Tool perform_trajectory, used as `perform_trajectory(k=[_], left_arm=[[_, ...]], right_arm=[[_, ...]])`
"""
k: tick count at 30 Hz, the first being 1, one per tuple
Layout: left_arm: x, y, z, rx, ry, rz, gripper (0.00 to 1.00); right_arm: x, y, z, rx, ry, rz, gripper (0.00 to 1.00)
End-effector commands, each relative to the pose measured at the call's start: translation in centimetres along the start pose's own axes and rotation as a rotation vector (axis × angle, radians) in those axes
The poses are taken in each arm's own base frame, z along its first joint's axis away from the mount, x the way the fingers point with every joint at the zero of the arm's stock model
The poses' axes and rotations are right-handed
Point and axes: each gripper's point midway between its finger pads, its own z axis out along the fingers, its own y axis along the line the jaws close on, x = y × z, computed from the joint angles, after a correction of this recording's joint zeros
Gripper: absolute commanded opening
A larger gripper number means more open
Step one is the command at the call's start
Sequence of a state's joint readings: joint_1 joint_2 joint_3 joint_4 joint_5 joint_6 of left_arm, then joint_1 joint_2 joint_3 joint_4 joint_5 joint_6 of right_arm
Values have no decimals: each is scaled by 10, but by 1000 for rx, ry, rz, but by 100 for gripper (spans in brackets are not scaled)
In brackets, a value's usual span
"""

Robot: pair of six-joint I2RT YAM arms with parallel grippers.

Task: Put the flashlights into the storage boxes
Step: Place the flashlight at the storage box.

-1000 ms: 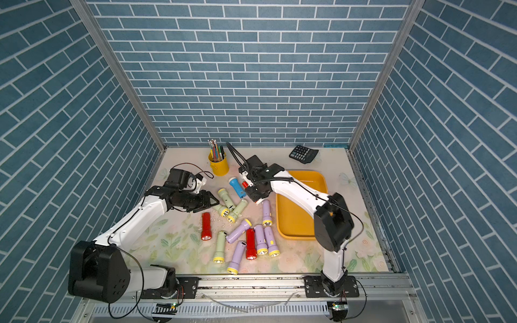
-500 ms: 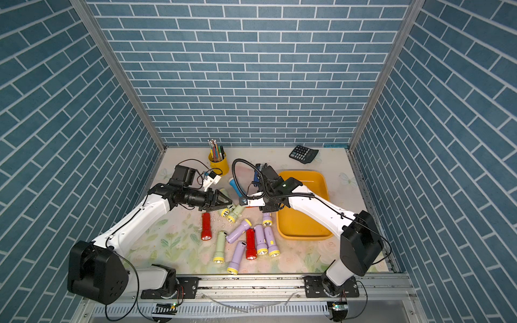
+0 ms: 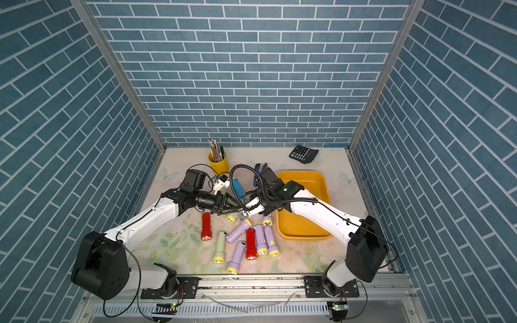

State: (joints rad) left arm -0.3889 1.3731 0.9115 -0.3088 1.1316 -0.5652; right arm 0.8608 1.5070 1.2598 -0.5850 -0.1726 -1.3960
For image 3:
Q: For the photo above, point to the black calculator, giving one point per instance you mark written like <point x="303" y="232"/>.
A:
<point x="303" y="154"/>

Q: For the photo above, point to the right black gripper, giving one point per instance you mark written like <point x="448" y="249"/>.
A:
<point x="268" y="210"/>

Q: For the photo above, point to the pens in cup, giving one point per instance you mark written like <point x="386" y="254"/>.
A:
<point x="217" y="153"/>

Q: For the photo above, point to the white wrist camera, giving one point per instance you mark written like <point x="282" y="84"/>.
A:
<point x="257" y="210"/>
<point x="223" y="182"/>

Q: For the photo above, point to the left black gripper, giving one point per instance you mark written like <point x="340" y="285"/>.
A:
<point x="218" y="206"/>

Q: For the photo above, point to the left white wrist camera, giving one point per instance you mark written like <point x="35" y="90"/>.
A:
<point x="223" y="182"/>

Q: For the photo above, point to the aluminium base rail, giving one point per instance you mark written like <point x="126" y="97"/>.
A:
<point x="265" y="298"/>

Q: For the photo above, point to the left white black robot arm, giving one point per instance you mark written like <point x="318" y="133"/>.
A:
<point x="102" y="266"/>

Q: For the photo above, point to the purple flashlight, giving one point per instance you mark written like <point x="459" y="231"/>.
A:
<point x="267" y="221"/>
<point x="234" y="264"/>
<point x="261" y="243"/>
<point x="272" y="246"/>

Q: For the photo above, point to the yellow plastic storage tray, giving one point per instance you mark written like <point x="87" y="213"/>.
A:
<point x="293" y="226"/>

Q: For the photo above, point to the purple flashlight middle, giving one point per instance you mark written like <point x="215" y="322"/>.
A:
<point x="261" y="243"/>

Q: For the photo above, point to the blue black stapler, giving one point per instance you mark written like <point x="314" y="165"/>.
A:
<point x="260" y="167"/>

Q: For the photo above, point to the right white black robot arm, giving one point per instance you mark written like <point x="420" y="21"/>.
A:
<point x="366" y="246"/>

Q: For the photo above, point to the purple flashlight bottom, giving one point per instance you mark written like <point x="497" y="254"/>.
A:
<point x="234" y="264"/>

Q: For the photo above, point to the green flashlight slanted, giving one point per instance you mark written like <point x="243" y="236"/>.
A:
<point x="242" y="214"/>

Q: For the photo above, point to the yellow pen cup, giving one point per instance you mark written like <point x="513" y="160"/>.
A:
<point x="219" y="167"/>

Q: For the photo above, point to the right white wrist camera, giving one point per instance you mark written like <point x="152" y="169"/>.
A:
<point x="257" y="210"/>

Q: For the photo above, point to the purple flashlight upper right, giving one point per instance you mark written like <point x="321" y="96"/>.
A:
<point x="267" y="221"/>

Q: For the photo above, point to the purple flashlight slanted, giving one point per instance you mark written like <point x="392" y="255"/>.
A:
<point x="238" y="231"/>

